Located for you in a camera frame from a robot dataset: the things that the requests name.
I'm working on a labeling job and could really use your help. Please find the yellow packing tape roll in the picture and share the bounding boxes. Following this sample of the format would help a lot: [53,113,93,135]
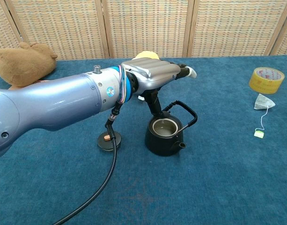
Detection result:
[248,67,286,95]

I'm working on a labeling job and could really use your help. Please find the tea bag with green tag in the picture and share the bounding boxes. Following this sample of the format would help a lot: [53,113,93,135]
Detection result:
[253,93,276,139]

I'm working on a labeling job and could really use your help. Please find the yellow plush toy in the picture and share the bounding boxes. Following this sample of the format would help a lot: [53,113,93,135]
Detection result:
[135,51,160,102]

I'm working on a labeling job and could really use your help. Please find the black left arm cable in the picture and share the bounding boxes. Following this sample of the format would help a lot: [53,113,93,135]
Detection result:
[53,102,124,225]

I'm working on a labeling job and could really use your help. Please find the woven folding screen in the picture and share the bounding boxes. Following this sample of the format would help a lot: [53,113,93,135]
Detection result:
[0,0,287,60]

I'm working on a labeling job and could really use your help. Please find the blue carpet table cover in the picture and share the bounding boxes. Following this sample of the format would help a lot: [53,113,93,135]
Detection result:
[0,55,287,225]

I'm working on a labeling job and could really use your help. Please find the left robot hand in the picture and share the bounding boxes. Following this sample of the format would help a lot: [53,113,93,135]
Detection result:
[121,58,198,118]

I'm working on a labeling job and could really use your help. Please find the black teapot lid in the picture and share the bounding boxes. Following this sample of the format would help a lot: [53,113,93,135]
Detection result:
[97,130,122,152]

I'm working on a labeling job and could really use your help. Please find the brown plush toy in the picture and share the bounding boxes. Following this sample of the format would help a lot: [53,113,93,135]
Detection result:
[0,41,58,87]

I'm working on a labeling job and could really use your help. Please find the black cast iron teapot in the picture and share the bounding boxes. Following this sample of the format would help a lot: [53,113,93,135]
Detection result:
[144,100,198,157]

